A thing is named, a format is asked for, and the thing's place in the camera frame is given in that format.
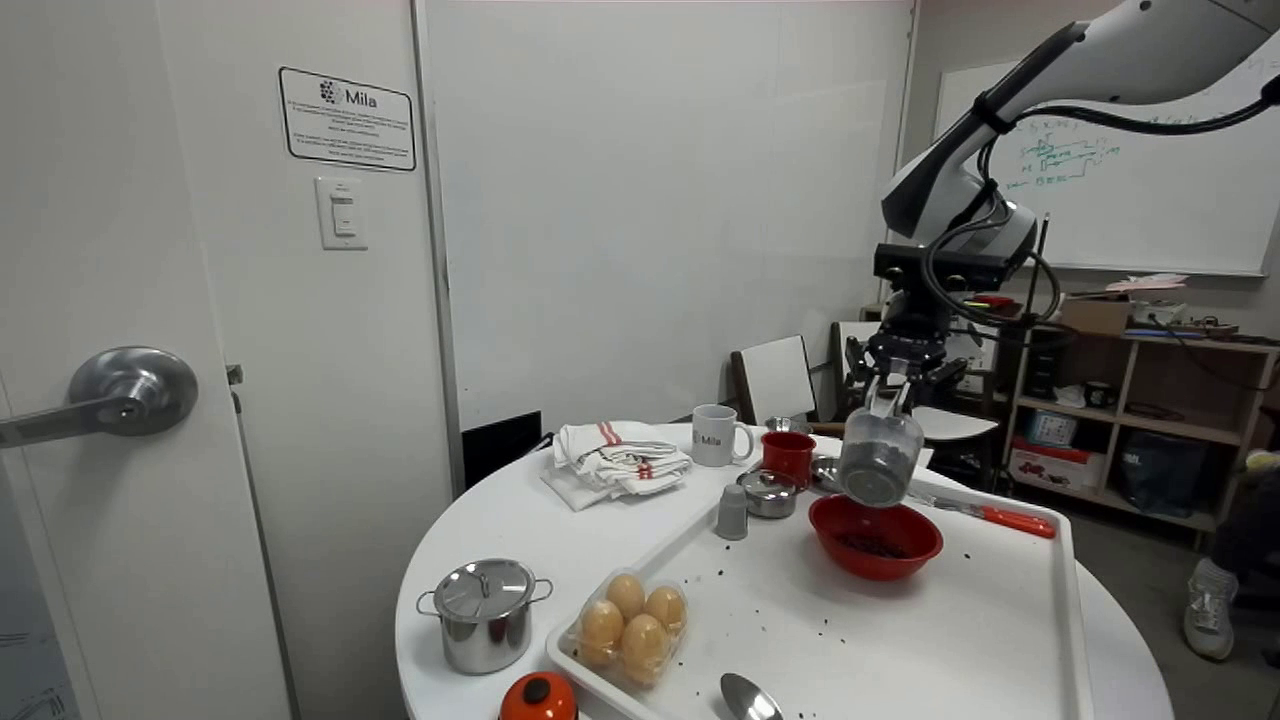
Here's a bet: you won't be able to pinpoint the cardboard box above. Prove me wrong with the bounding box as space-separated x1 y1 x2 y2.
1055 294 1137 342

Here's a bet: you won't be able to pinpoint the white cloth red stripes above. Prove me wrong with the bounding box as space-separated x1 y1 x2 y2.
540 417 696 517

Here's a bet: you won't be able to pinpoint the small steel shaker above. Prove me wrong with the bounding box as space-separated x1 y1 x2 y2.
713 480 756 543

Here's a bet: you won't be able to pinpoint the orange handled fork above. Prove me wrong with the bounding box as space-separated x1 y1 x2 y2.
932 494 1066 543

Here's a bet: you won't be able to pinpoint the white door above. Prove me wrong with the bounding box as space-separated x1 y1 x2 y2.
0 0 297 720

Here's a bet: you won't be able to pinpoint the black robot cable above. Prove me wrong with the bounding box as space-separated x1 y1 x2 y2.
916 72 1280 328

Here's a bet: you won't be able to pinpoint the steel pot with lid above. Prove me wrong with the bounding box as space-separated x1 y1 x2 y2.
412 557 555 676

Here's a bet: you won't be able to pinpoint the dark bag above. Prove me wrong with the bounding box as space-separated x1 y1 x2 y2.
1113 432 1220 517

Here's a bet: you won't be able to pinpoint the white leaning panel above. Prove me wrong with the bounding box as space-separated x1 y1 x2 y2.
836 317 875 384
738 332 822 432

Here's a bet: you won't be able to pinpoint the white mug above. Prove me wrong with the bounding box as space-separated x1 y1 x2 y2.
689 402 761 471

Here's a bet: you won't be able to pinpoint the orange handled spoon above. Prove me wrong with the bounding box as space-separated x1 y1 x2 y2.
717 667 792 720

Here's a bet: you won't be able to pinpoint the whiteboard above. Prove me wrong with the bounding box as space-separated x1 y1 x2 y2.
932 56 1280 279

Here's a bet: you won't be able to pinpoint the red cup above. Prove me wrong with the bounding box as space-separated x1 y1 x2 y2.
756 427 822 490

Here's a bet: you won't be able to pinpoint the white shoe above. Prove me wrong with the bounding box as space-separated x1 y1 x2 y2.
1179 557 1246 667

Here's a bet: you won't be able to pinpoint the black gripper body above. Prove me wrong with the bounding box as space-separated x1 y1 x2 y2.
860 294 967 384

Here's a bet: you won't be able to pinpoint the white storage box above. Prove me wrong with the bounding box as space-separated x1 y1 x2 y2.
1010 441 1113 502

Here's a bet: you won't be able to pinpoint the orange round toy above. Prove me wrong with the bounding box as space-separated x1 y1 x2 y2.
497 667 584 720

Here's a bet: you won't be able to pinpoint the dark beans pile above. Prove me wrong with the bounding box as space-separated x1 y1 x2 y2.
842 526 916 561

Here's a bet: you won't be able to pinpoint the white plastic tray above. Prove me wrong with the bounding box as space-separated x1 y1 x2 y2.
550 443 1099 720

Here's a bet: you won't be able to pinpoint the dark trouser leg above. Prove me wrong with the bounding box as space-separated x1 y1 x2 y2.
1203 464 1280 591

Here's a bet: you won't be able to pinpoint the white wall sign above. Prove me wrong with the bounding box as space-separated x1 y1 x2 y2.
277 63 421 175

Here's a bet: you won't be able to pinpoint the silver door handle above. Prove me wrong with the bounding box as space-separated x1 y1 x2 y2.
0 342 206 452

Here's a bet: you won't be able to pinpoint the wooden shelf unit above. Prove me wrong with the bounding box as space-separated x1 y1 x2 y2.
995 317 1280 538

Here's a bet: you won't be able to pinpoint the white light switch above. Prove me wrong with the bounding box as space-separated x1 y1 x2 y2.
316 175 373 256

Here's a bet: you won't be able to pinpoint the red bowl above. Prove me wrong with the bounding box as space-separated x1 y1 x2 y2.
804 494 950 583

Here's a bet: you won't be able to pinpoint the small steel jug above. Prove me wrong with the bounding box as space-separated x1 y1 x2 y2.
833 398 930 514

